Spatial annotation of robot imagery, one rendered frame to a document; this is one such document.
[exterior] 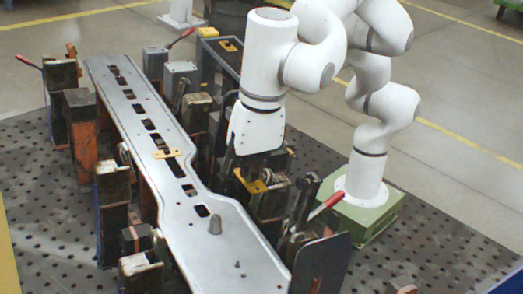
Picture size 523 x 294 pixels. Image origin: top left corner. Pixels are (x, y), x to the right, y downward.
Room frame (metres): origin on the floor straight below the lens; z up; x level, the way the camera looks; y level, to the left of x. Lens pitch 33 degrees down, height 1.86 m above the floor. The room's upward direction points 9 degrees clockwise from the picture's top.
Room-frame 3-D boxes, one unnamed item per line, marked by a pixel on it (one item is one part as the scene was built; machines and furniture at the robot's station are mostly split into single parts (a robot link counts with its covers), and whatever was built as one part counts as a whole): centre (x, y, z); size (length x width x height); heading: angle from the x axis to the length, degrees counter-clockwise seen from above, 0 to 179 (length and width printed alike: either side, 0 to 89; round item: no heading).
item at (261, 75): (0.80, 0.01, 1.53); 0.09 x 0.08 x 0.13; 63
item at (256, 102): (0.80, 0.01, 1.44); 0.09 x 0.08 x 0.03; 124
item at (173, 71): (1.55, 0.31, 0.90); 0.13 x 0.10 x 0.41; 123
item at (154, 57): (1.77, 0.45, 0.88); 0.11 x 0.10 x 0.36; 123
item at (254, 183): (0.80, 0.01, 1.25); 0.08 x 0.04 x 0.01; 34
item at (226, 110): (1.22, 0.04, 0.94); 0.18 x 0.13 x 0.49; 33
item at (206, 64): (1.78, 0.26, 0.92); 0.08 x 0.08 x 0.44; 33
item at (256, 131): (0.80, 0.01, 1.38); 0.10 x 0.07 x 0.11; 124
